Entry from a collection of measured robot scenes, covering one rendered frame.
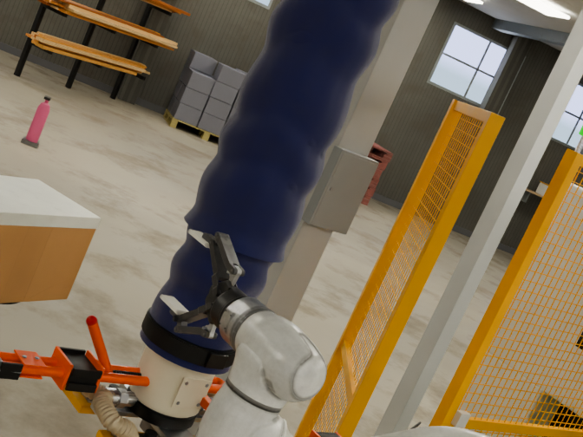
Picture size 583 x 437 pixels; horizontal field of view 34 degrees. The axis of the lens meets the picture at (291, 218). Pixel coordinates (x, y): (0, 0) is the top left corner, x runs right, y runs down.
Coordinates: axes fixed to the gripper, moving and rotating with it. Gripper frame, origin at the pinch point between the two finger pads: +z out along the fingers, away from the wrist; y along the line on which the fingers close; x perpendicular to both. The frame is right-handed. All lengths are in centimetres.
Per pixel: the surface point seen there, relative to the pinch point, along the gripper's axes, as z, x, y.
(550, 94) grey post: 204, 344, -78
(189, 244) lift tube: 23.9, 17.0, 2.6
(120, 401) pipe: 20.4, 14.0, 40.0
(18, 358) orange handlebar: 23.3, -11.4, 34.1
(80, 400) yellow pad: 29, 10, 46
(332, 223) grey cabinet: 111, 138, 9
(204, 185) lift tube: 24.5, 14.9, -10.7
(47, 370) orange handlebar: 19.3, -6.5, 34.1
